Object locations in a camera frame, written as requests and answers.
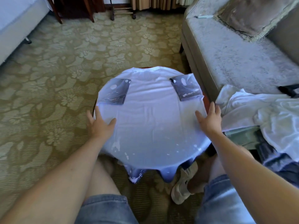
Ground person's right hand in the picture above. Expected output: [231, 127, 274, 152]
[195, 101, 223, 138]

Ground white bed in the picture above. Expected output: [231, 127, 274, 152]
[0, 0, 50, 66]

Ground black valet stand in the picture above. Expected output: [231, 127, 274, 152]
[108, 0, 137, 21]

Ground white sheer curtain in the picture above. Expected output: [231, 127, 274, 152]
[177, 0, 197, 7]

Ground beige curtain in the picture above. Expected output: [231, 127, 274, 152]
[131, 0, 180, 11]

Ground blue denim shorts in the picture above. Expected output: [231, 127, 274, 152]
[75, 174, 255, 224]

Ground brown fringed cushion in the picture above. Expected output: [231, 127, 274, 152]
[216, 0, 299, 42]

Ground round wooden table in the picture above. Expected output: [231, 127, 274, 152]
[93, 67, 211, 119]

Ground person's right leg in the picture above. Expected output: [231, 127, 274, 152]
[187, 147, 255, 194]

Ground grey velvet chaise sofa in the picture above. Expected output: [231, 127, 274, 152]
[180, 0, 299, 103]

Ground person's right forearm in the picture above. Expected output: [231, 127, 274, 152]
[208, 132, 299, 224]

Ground pile of clothes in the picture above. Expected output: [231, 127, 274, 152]
[215, 84, 299, 185]

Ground dark wooden nightstand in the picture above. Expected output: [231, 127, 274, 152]
[45, 0, 96, 24]

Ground dark wooden wall panel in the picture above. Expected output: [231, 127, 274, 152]
[89, 0, 108, 13]

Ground person's left forearm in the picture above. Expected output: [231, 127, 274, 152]
[0, 135, 110, 224]

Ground white sneaker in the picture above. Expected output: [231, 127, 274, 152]
[170, 161, 199, 205]

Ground person's left hand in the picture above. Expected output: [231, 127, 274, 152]
[86, 106, 116, 143]

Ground grey splatter print T-shirt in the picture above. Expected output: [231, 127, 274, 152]
[95, 67, 213, 183]

